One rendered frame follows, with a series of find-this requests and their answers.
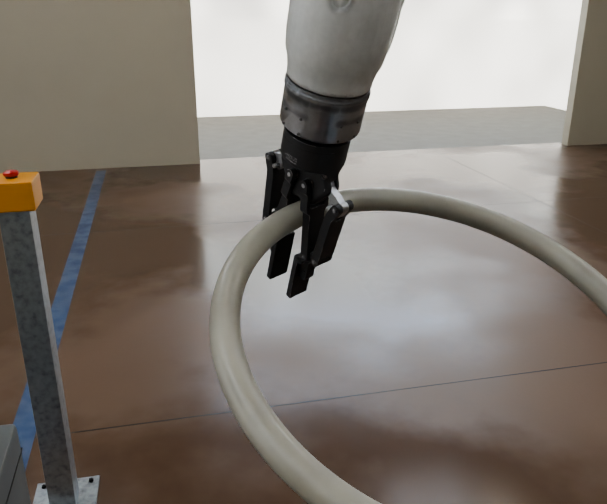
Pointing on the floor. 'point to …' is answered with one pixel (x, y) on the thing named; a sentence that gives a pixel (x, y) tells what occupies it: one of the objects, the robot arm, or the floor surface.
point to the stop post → (37, 336)
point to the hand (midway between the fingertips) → (290, 264)
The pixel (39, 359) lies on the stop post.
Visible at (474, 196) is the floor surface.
